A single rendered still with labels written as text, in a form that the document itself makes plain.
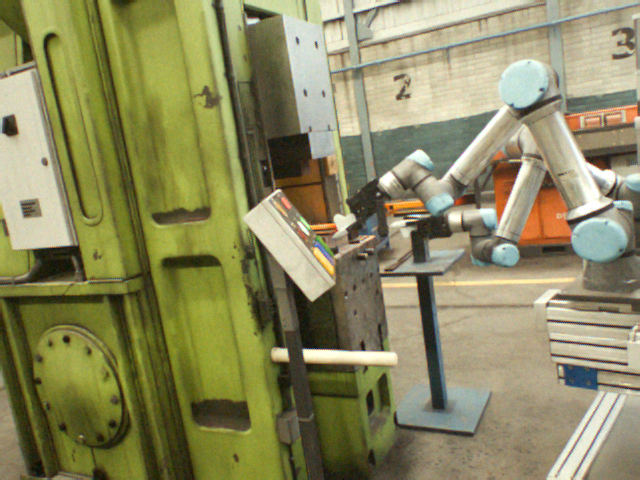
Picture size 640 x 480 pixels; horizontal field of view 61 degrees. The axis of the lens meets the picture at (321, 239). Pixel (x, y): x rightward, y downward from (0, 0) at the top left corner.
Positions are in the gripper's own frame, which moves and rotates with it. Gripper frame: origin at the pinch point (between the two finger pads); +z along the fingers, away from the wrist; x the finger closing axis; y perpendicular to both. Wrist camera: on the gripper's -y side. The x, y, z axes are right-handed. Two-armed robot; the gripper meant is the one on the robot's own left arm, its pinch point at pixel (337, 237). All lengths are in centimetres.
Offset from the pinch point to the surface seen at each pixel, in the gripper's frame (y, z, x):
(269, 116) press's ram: 45, -5, -36
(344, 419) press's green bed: -62, 46, -34
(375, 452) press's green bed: -82, 46, -37
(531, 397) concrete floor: -129, -16, -81
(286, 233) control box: 12.4, 6.9, 27.0
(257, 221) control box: 19.3, 10.7, 27.0
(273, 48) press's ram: 61, -20, -33
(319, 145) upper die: 26, -12, -42
